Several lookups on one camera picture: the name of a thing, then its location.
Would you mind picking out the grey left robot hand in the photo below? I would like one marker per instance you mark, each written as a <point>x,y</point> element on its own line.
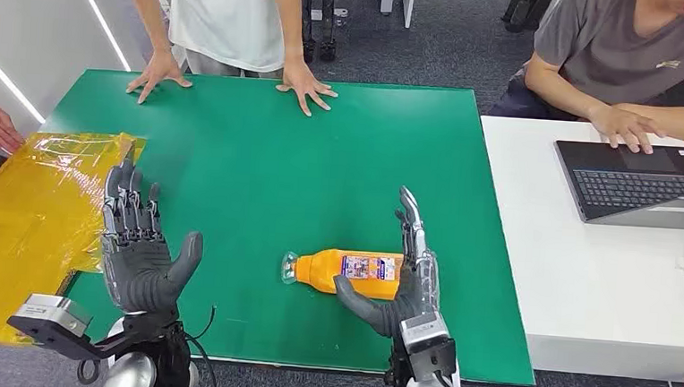
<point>136,263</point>

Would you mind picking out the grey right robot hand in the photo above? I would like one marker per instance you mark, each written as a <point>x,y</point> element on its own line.
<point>416,292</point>

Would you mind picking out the orange bottle with label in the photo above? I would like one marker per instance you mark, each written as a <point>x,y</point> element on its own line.
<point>325,270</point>

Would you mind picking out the yellow plastic wrapped box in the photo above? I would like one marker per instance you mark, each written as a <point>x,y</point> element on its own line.
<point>25,220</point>

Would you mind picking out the green table mat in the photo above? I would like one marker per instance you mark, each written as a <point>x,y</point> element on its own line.
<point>296,171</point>

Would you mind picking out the white desk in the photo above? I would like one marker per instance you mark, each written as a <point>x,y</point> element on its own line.
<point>598,279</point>

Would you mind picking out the standing person's right hand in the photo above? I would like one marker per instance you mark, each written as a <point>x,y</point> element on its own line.
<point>158,73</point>

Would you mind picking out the standing person's hand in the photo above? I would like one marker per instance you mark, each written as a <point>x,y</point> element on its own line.
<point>158,73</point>
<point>302,84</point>

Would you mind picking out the standing person's left hand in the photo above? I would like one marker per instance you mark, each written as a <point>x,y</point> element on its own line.
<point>302,84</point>

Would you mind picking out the dark grey laptop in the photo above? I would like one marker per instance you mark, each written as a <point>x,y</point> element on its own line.
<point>640,183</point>

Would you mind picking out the standing person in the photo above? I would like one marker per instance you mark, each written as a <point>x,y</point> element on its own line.
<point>228,13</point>

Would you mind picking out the seated person's hand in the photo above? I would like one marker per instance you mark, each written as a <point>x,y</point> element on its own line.
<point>622,123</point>

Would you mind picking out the black robot leg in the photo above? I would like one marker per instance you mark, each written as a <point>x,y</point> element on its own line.
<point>307,17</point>
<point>328,19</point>

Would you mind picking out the white furniture leg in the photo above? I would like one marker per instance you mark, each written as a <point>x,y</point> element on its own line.
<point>407,0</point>

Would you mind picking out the black equipment on floor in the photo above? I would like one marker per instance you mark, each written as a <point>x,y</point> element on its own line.
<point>528,10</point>

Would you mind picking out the seated person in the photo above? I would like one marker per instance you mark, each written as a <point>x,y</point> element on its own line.
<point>618,48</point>

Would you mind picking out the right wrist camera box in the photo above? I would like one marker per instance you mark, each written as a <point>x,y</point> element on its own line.
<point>425,334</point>

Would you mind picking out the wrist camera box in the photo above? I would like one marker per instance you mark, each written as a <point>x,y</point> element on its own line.
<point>425,334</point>
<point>52,314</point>

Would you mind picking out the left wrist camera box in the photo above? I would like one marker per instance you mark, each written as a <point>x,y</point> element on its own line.
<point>52,314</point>

